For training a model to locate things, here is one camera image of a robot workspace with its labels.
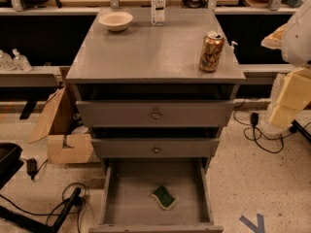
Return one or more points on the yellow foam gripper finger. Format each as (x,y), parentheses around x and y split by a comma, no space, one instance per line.
(295,95)
(274,40)

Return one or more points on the green yellow sponge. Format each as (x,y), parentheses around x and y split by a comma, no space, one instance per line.
(163,197)

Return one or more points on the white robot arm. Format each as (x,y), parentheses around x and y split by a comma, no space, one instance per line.
(293,39)

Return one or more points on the grey wooden drawer cabinet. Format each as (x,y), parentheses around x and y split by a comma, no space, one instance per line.
(146,63)

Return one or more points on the grey top drawer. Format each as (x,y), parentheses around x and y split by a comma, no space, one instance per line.
(154,114)

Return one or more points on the grey middle drawer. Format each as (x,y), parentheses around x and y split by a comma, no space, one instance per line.
(156,147)

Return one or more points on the grey open bottom drawer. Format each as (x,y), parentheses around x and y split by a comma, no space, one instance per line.
(129,207)

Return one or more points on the black stand leg right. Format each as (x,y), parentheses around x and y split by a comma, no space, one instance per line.
(296,127)

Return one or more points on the black stand leg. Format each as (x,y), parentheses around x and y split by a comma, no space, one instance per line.
(24,220)
(296,127)

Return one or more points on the small white pump bottle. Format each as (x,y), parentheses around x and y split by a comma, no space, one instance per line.
(234,46)

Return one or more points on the black power adapter right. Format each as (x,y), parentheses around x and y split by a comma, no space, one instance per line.
(254,119)

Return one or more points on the black power adapter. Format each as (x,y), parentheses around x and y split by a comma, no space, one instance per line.
(254,119)
(31,167)

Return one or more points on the gold drink can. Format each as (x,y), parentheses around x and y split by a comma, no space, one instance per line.
(213,44)

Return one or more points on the clear plastic water bottle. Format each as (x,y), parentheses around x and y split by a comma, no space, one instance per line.
(158,12)

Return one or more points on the blue tape floor mark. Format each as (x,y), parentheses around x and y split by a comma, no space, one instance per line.
(258,227)

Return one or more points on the beige paper bowl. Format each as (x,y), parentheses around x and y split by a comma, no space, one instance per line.
(115,21)

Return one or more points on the brown cardboard box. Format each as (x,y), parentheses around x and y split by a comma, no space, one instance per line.
(68,141)

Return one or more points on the clear sanitizer bottle right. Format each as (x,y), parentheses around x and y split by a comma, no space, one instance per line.
(21,61)

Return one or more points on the clear sanitizer bottle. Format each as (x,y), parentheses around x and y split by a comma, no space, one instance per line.
(21,61)
(6,61)

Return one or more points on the clear sanitizer bottle left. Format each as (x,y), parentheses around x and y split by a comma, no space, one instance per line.
(6,61)

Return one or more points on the black power adapter left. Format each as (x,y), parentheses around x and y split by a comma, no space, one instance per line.
(31,167)

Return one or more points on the black bin left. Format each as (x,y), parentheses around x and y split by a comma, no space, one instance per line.
(9,161)

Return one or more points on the black stand leg left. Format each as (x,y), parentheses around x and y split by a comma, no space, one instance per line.
(24,220)

